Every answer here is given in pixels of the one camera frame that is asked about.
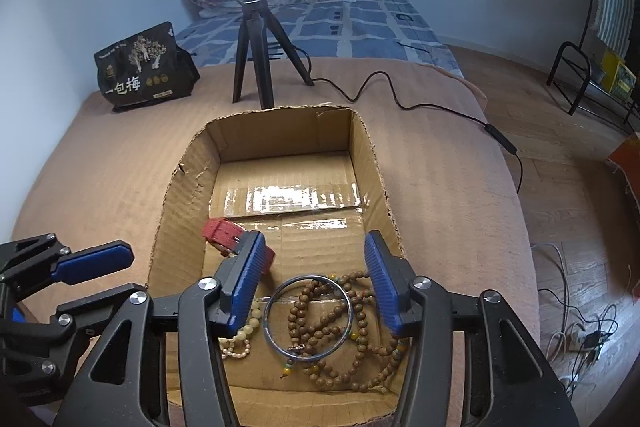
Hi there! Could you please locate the yellow box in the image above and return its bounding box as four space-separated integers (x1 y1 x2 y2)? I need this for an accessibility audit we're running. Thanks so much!
600 49 638 100

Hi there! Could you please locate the white bead bracelet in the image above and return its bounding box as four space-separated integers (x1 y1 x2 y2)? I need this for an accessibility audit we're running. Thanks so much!
232 297 263 343

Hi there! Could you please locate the floor cable bundle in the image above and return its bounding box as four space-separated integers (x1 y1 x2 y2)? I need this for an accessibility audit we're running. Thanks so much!
532 242 621 388

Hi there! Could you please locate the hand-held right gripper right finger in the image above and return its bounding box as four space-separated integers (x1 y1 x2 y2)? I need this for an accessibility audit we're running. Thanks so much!
364 230 581 427

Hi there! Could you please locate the orange cloth covered box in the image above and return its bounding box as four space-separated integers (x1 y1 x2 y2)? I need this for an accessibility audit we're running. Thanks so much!
607 138 640 198

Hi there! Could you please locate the black power cable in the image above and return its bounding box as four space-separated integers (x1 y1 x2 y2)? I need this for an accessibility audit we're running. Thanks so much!
272 39 523 195

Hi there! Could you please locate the small pearl bracelet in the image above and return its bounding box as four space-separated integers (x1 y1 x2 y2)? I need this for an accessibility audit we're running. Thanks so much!
218 338 251 359

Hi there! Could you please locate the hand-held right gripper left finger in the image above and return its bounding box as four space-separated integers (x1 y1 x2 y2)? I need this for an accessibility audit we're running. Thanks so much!
52 229 278 427

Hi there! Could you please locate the brown wooden bead necklace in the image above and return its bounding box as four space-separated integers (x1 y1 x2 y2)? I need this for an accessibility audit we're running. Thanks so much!
280 270 408 393

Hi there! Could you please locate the power strip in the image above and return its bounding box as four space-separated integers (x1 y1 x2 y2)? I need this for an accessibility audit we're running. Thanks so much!
570 329 606 350

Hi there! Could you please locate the cardboard box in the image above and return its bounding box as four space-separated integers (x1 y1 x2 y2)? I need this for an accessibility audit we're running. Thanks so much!
146 105 408 427

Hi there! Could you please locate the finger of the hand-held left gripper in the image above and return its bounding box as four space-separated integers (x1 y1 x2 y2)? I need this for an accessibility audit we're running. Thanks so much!
0 233 135 288
0 283 148 379

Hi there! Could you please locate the black metal shoe rack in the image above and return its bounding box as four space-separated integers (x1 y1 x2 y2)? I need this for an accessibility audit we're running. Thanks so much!
546 41 640 135

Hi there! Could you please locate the thin metal bangle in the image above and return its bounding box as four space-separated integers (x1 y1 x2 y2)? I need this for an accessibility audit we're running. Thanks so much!
263 275 357 360

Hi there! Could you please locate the black tripod stand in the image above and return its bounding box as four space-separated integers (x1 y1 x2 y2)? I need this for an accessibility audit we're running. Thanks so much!
227 0 315 110

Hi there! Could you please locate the red strap watch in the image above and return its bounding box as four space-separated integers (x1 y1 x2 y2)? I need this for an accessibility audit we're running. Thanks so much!
201 217 277 280

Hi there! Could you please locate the blue patterned bed sheet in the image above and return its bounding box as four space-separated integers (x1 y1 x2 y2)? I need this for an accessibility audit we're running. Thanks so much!
172 0 466 78

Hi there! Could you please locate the black printed snack bag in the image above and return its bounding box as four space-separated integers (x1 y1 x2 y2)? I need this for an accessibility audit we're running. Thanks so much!
94 22 201 112

